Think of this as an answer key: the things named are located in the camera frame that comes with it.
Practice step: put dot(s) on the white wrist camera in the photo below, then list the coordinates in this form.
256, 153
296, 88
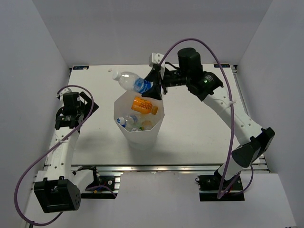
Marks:
62, 92
155, 59

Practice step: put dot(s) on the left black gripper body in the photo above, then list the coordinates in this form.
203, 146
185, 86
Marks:
80, 110

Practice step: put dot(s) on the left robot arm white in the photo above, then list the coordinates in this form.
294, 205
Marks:
61, 187

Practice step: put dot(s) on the aluminium front rail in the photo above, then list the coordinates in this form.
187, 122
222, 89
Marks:
159, 168

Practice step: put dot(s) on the small bottle blue cap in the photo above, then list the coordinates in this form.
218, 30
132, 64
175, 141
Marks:
127, 120

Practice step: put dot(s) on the blue corner sticker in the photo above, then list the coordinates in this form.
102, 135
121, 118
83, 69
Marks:
80, 67
222, 65

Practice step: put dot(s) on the clear bottle white cap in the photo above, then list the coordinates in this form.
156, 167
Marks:
140, 118

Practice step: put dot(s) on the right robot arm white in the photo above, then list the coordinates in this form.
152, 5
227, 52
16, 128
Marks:
253, 139

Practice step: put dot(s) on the translucent white plastic bin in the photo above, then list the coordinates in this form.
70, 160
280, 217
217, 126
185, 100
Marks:
141, 139

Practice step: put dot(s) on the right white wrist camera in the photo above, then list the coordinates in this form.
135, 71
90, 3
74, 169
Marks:
155, 59

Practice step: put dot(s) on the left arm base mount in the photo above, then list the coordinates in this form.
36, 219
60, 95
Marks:
102, 181

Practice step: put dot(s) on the right blue corner sticker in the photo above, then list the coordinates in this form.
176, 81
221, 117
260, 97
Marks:
222, 65

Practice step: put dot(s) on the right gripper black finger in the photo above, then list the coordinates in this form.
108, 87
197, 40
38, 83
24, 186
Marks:
156, 92
154, 75

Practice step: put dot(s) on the left blue corner sticker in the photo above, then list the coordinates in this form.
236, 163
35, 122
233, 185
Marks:
80, 67

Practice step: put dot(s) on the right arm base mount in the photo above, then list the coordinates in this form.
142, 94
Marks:
209, 187

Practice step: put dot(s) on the clear bottle yellow cap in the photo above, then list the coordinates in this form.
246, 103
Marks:
147, 125

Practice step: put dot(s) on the orange juice bottle orange cap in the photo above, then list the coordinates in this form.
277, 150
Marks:
143, 106

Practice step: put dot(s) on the clear bottle blue label large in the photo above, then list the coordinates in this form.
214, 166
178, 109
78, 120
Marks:
132, 82

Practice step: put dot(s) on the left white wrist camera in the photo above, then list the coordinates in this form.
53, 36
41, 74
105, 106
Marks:
62, 92

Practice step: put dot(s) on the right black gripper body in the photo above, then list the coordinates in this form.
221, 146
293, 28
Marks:
174, 78

